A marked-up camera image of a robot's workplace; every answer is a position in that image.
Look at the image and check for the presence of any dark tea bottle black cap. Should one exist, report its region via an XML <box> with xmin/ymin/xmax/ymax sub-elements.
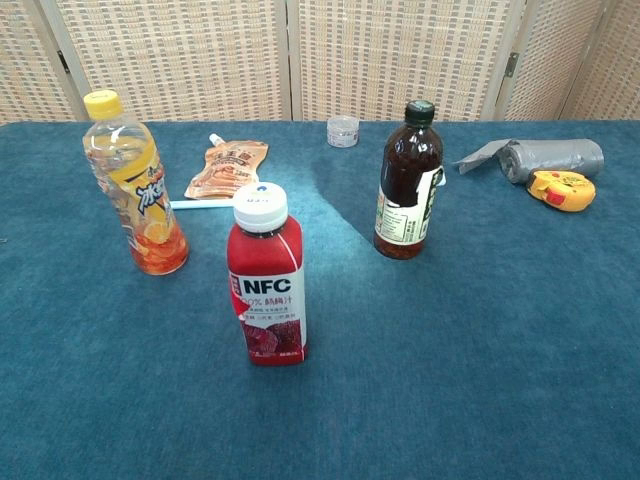
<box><xmin>373</xmin><ymin>99</ymin><xmax>448</xmax><ymax>261</ymax></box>

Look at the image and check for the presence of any iced tea bottle yellow cap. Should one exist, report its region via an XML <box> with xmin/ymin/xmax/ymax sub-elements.
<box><xmin>82</xmin><ymin>89</ymin><xmax>190</xmax><ymax>277</ymax></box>

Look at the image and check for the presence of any red NFC juice bottle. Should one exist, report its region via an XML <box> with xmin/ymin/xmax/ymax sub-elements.
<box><xmin>226</xmin><ymin>182</ymin><xmax>308</xmax><ymax>367</ymax></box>

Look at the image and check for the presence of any small clear plastic jar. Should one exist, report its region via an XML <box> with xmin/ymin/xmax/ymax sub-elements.
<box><xmin>326</xmin><ymin>115</ymin><xmax>359</xmax><ymax>149</ymax></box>

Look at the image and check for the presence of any orange spout pouch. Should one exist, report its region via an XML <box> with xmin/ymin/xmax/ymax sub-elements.
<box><xmin>183</xmin><ymin>132</ymin><xmax>270</xmax><ymax>201</ymax></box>

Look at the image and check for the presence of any white plastic spoon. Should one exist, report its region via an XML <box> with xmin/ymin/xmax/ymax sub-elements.
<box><xmin>168</xmin><ymin>199</ymin><xmax>236</xmax><ymax>212</ymax></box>

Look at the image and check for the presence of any blue felt tablecloth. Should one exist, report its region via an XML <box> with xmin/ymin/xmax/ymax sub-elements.
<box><xmin>0</xmin><ymin>118</ymin><xmax>640</xmax><ymax>480</ymax></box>

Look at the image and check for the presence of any woven folding screen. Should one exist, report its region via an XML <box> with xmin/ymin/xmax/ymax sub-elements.
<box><xmin>0</xmin><ymin>0</ymin><xmax>640</xmax><ymax>126</ymax></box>

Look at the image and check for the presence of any yellow tape measure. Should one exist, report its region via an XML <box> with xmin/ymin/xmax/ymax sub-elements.
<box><xmin>525</xmin><ymin>169</ymin><xmax>598</xmax><ymax>213</ymax></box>

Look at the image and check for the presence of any grey duct tape roll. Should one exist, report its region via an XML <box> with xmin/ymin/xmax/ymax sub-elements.
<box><xmin>452</xmin><ymin>138</ymin><xmax>605</xmax><ymax>185</ymax></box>

